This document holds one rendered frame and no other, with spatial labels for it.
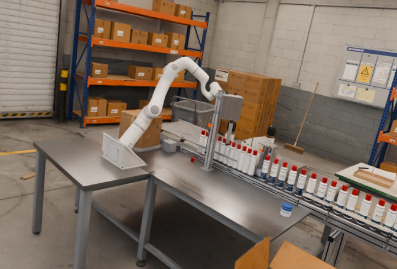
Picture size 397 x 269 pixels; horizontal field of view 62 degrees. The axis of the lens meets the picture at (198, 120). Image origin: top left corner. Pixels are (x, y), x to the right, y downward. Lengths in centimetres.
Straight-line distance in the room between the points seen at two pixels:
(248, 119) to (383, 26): 290
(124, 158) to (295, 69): 558
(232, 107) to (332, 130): 474
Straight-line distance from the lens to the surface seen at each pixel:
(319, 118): 731
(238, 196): 245
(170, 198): 359
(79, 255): 261
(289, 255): 150
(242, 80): 646
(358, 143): 706
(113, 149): 264
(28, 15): 643
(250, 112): 638
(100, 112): 651
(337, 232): 248
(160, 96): 272
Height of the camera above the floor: 184
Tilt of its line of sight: 13 degrees down
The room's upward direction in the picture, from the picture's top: 10 degrees clockwise
